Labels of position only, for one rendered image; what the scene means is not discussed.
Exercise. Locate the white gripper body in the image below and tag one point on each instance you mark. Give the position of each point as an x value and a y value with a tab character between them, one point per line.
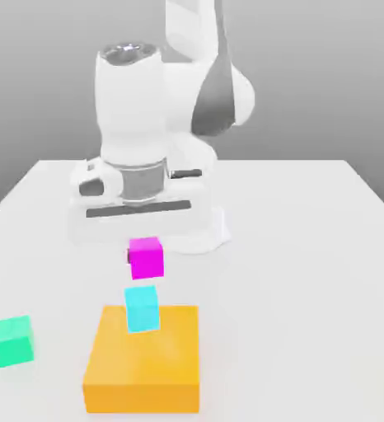
139	224

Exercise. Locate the small magenta cube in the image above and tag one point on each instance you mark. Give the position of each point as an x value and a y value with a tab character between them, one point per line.
146	258

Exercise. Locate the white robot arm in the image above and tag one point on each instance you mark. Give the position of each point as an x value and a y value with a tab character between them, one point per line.
129	108

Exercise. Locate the small cyan cube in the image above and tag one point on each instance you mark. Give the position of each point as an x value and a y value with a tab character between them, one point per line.
142	310

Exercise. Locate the small green cube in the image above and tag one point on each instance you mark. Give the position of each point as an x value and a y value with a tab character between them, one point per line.
13	343

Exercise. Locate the large orange box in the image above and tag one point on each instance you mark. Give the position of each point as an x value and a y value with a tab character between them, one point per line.
142	369

